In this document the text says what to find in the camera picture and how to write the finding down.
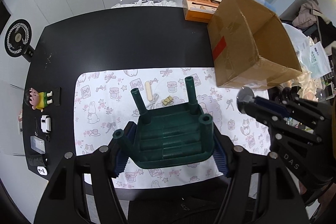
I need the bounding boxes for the beige oblong case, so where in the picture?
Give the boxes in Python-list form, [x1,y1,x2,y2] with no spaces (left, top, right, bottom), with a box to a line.
[145,81,153,101]

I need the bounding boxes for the white plastic bag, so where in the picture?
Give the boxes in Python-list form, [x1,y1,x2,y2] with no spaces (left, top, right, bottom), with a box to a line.
[282,23,310,56]

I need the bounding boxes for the gold binder clips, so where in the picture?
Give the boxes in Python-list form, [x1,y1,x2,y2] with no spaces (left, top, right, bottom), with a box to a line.
[161,96,174,107]

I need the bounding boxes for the orange tissue box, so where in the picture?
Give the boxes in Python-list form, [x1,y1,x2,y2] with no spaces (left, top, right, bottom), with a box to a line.
[182,0,221,23]

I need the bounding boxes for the large cardboard box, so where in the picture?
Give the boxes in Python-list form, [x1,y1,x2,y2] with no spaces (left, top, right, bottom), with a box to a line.
[207,0,302,90]

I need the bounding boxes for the cream artificial roses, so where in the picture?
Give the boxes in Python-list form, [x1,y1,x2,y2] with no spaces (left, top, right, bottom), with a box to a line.
[291,71,322,102]

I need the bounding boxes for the round grey badge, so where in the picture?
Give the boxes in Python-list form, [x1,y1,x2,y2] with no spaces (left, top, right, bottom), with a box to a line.
[236,86,255,113]

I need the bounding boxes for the cartoon boy figurine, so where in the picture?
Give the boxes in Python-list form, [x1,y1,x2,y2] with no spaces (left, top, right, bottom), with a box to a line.
[23,88,54,112]

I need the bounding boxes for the pink jacket pile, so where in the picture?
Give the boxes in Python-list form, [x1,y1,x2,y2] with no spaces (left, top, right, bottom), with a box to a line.
[292,0,330,29]

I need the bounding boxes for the black crumpled pouch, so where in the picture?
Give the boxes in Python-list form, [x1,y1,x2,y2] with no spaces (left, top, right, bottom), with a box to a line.
[26,154,47,166]

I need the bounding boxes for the black desk fan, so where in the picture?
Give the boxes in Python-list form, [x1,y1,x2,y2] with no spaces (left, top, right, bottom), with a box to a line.
[5,19,34,63]

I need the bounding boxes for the black flat stand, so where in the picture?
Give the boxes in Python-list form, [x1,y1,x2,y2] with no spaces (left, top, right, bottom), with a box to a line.
[53,87,62,106]

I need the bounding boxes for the green miniature stool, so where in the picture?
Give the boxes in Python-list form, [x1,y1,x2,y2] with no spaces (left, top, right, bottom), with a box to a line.
[112,76,215,169]

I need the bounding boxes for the white power adapter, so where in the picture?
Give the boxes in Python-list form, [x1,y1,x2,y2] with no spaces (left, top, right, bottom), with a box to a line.
[37,166,48,176]

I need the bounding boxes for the white small charger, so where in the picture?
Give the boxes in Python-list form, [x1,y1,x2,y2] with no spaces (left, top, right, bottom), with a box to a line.
[41,115,51,134]

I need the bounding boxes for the clear plastic card box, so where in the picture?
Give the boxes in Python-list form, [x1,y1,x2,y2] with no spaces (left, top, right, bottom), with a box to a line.
[30,136,46,155]

